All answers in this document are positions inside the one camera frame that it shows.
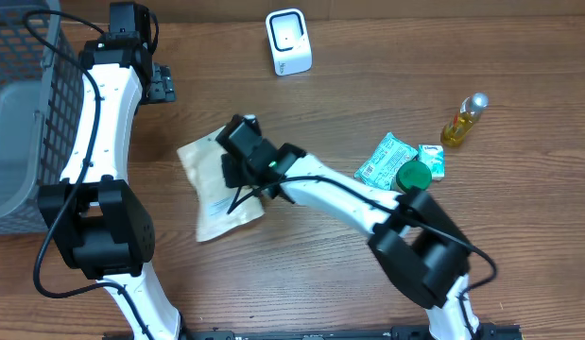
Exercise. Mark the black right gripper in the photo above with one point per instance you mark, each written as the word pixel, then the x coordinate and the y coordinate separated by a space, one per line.
pixel 236 179

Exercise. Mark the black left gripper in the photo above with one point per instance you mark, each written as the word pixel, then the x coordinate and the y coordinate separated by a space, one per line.
pixel 163 90

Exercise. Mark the white orange snack packet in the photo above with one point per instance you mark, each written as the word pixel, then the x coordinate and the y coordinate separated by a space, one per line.
pixel 202 163

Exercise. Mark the teal tissue pack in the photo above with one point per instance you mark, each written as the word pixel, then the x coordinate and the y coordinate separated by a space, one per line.
pixel 380 169

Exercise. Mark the green lid white jar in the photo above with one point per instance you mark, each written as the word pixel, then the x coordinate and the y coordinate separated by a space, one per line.
pixel 413 174

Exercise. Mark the small teal packet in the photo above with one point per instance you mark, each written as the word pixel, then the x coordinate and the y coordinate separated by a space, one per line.
pixel 433 157

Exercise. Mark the yellow oil bottle silver cap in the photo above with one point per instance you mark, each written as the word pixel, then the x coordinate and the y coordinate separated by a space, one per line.
pixel 455 132

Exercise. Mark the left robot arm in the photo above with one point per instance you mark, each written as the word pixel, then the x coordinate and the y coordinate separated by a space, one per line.
pixel 98 224

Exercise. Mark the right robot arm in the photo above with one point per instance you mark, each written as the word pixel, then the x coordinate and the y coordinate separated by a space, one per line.
pixel 421 250

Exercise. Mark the white barcode scanner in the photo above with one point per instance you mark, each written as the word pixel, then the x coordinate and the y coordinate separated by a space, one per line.
pixel 289 42

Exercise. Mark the dark grey plastic mesh basket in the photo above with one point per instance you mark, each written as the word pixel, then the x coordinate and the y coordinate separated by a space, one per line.
pixel 41 97

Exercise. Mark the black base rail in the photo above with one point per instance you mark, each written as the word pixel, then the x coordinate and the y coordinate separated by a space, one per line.
pixel 487 331

